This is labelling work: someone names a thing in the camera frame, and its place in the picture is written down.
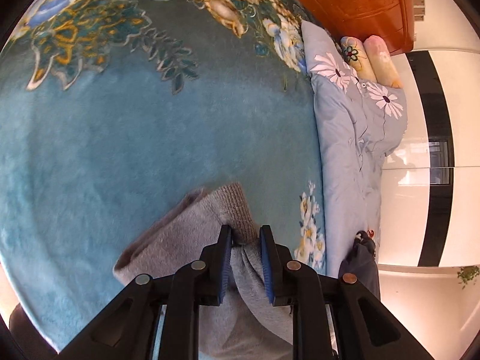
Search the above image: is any grey fleece sweater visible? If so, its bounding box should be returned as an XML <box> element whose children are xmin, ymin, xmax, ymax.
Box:
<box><xmin>113</xmin><ymin>183</ymin><xmax>293</xmax><ymax>359</ymax></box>

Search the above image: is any dark grey garment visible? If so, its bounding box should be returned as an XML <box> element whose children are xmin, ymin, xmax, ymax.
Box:
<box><xmin>338</xmin><ymin>231</ymin><xmax>381</xmax><ymax>300</ymax></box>

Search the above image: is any green potted plant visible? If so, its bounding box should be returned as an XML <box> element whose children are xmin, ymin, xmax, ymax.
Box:
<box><xmin>456</xmin><ymin>265</ymin><xmax>480</xmax><ymax>289</ymax></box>

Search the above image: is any light blue floral quilt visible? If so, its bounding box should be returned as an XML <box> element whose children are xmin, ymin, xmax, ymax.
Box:
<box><xmin>301</xmin><ymin>21</ymin><xmax>408</xmax><ymax>277</ymax></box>

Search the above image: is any teal floral plush blanket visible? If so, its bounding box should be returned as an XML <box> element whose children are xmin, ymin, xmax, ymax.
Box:
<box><xmin>1</xmin><ymin>0</ymin><xmax>322</xmax><ymax>350</ymax></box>

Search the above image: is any orange wooden headboard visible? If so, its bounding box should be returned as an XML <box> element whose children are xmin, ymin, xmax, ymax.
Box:
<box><xmin>298</xmin><ymin>0</ymin><xmax>414</xmax><ymax>55</ymax></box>

